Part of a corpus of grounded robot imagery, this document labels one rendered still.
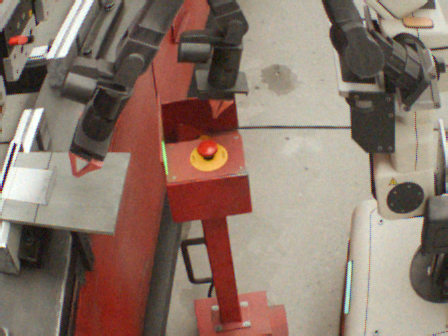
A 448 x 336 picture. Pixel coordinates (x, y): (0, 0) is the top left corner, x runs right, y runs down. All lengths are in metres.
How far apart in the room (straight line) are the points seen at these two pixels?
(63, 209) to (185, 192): 0.41
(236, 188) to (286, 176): 1.03
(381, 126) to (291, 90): 1.52
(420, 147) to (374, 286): 0.61
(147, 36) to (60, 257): 0.52
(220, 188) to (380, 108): 0.42
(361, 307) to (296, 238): 0.60
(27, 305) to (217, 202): 0.58
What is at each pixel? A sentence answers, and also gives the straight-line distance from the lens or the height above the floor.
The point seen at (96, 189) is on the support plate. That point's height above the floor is 1.00.
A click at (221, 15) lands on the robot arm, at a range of 1.80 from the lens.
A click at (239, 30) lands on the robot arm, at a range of 1.80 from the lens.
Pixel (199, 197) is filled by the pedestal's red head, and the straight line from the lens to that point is 1.93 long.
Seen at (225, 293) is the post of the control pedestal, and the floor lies 0.28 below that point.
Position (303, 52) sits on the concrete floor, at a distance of 3.38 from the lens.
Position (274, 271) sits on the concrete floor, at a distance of 2.70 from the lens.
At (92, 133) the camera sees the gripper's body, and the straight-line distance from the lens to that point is 1.46.
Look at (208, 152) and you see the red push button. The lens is 1.89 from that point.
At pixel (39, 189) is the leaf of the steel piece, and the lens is 1.64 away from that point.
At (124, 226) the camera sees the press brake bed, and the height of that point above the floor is 0.56.
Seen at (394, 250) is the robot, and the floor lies 0.28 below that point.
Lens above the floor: 2.15
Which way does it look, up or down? 46 degrees down
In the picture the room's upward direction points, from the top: 8 degrees counter-clockwise
